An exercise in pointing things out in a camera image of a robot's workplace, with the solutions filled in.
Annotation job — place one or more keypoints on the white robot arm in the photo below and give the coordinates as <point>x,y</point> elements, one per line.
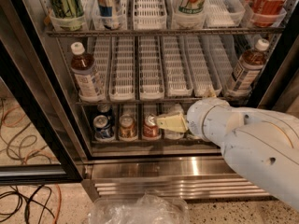
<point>259,145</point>

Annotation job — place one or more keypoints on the red can bottom shelf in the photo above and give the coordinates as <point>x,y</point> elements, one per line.
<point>150,128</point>

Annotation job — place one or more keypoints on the gold brown can left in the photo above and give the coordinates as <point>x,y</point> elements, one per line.
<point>127,126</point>

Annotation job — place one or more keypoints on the fridge bottom steel grille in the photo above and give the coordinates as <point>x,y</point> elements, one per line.
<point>185,187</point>

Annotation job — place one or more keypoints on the fridge right glass door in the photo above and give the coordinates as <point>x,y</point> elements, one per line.
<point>280,69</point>

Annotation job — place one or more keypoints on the fridge glass door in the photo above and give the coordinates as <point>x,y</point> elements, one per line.
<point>34,69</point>
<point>280,69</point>

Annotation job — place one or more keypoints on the dark can behind pepsi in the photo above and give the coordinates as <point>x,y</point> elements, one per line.
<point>105,109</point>

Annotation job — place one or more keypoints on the blue pepsi can front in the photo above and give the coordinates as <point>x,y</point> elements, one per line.
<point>102,127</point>

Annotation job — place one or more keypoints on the red coca-cola can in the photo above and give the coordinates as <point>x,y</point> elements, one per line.
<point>264,13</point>

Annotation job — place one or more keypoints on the fridge left glass door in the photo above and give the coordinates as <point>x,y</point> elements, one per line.
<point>34,69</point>

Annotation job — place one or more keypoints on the green can top shelf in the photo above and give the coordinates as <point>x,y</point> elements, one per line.
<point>67,9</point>

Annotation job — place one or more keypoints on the clear water bottle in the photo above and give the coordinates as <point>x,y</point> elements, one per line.
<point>170,109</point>

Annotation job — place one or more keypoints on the right tea bottle white cap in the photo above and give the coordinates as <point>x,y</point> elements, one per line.
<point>248,67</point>

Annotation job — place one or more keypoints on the tea bottle white cap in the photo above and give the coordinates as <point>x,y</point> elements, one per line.
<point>248,67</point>
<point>86,73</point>

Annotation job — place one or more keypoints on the empty white tray top right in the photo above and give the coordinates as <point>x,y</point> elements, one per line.
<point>224,13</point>

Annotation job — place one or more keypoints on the clear plastic bin with bag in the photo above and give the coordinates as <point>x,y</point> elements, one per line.
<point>148,209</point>

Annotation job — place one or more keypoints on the left tea bottle white cap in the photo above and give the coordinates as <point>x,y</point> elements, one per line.
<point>86,73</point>

